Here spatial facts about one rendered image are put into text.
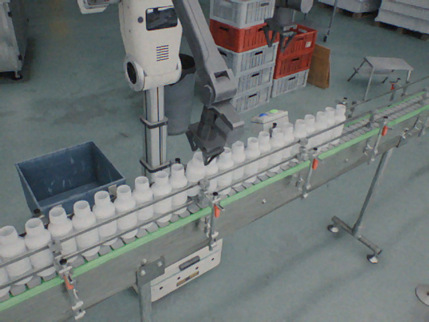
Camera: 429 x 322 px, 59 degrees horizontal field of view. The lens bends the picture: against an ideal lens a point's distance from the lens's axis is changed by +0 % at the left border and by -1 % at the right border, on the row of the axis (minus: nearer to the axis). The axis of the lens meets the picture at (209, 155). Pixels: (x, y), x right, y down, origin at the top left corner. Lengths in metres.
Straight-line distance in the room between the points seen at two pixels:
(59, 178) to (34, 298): 0.72
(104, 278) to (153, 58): 0.88
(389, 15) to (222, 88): 7.00
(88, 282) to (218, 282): 1.26
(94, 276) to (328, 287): 1.59
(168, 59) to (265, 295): 1.39
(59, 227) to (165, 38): 0.90
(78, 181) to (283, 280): 1.31
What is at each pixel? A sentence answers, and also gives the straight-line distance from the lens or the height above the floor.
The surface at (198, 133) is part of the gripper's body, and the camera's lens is 1.03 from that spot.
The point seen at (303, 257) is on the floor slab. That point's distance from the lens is 2.52.
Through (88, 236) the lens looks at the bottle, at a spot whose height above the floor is 1.08.
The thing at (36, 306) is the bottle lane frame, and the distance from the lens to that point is 1.14.
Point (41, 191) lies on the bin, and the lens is 1.73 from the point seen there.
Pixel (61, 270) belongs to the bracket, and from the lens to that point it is 0.99.
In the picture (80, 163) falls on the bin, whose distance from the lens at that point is 1.71.
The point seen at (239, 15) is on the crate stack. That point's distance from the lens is 3.45.
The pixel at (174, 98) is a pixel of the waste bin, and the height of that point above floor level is 0.39.
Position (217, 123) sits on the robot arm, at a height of 1.37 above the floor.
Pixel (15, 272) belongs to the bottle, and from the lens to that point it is 1.07.
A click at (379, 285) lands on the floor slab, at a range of 2.55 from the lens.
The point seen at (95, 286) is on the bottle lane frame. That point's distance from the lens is 1.18.
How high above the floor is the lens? 1.84
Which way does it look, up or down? 35 degrees down
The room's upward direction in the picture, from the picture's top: 4 degrees clockwise
